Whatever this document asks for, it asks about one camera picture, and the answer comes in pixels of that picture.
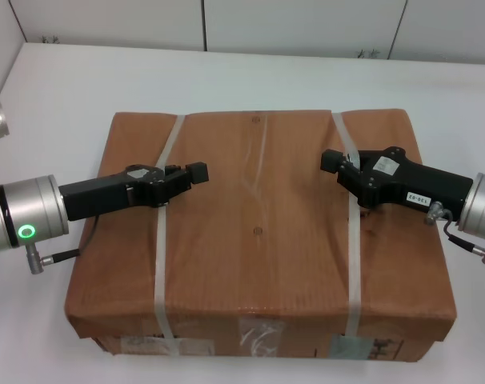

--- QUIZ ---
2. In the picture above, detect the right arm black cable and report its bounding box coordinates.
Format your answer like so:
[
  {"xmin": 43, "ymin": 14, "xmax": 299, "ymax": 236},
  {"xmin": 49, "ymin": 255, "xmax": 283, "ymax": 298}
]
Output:
[{"xmin": 423, "ymin": 201, "xmax": 485, "ymax": 266}]

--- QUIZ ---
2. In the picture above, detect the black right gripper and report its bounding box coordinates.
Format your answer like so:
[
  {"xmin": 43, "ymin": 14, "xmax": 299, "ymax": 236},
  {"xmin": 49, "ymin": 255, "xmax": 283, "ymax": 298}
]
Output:
[{"xmin": 319, "ymin": 145, "xmax": 475, "ymax": 216}]

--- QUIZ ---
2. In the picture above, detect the brown cardboard box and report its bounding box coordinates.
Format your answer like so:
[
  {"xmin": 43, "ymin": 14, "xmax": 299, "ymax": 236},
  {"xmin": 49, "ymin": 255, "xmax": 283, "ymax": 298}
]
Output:
[{"xmin": 63, "ymin": 106, "xmax": 457, "ymax": 362}]

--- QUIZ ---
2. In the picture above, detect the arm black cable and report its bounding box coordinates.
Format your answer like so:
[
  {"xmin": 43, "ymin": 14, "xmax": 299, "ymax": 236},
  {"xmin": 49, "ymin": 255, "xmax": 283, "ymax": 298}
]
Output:
[
  {"xmin": 25, "ymin": 215, "xmax": 101, "ymax": 276},
  {"xmin": 423, "ymin": 201, "xmax": 485, "ymax": 266}
]

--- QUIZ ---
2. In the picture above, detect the white plastic packing strap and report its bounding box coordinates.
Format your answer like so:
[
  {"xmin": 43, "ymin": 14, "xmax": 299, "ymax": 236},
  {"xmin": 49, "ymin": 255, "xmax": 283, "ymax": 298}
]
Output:
[
  {"xmin": 331, "ymin": 112, "xmax": 363, "ymax": 337},
  {"xmin": 153, "ymin": 114, "xmax": 187, "ymax": 358}
]

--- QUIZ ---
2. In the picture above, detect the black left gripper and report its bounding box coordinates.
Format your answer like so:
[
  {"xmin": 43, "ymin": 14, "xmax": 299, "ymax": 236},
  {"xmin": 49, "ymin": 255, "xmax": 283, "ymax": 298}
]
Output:
[{"xmin": 58, "ymin": 160, "xmax": 210, "ymax": 222}]

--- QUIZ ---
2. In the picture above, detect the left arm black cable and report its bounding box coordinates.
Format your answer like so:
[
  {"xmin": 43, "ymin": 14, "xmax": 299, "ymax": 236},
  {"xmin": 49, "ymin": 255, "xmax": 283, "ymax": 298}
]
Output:
[{"xmin": 25, "ymin": 215, "xmax": 101, "ymax": 276}]

